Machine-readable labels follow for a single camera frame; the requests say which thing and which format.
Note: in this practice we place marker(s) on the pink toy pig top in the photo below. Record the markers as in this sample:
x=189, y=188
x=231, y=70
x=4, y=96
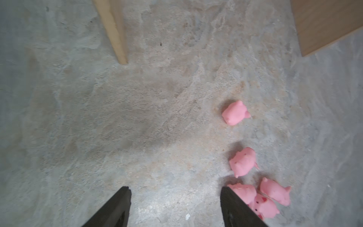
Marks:
x=235, y=113

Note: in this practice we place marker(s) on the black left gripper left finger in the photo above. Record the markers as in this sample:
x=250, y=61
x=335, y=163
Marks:
x=115, y=212

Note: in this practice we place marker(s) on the pink toy pig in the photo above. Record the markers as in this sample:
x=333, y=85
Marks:
x=275, y=191
x=243, y=162
x=245, y=192
x=235, y=113
x=263, y=207

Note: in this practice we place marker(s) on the pink toy pig bottom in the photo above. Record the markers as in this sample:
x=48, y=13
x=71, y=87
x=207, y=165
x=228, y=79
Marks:
x=263, y=207

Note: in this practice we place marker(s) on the wooden two-tier shelf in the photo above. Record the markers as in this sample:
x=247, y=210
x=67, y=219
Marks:
x=318, y=24

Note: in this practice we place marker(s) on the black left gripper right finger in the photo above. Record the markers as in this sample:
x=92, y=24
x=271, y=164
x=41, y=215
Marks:
x=235, y=212

